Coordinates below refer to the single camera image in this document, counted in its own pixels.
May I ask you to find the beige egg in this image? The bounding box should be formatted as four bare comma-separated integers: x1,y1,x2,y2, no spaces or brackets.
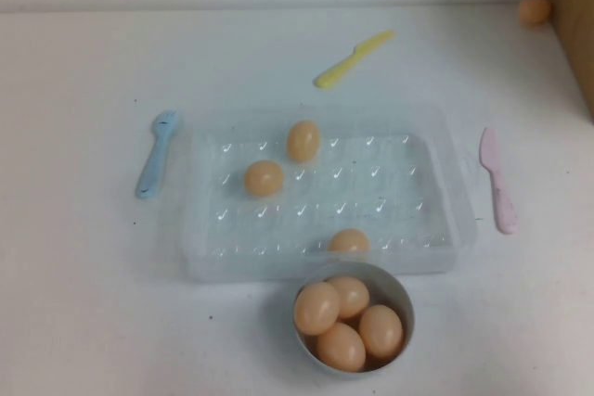
293,281,342,337
324,275,371,321
243,160,285,198
316,322,368,374
286,120,322,163
328,227,372,254
357,304,405,361
517,0,552,28

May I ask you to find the transparent plastic egg box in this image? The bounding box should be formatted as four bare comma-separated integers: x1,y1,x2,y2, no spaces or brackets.
178,103,480,287

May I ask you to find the brown cardboard box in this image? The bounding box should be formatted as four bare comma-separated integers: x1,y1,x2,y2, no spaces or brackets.
547,0,594,135

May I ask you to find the yellow plastic knife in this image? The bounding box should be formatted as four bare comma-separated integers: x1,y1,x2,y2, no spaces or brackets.
314,29,397,91

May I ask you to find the blue plastic fork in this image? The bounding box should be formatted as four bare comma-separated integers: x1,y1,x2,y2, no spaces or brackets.
134,109,181,201

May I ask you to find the white round bowl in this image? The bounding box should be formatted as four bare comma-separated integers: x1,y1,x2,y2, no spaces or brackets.
292,262,416,376

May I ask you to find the pink plastic knife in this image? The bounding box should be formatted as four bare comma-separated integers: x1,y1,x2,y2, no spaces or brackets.
478,125,519,236

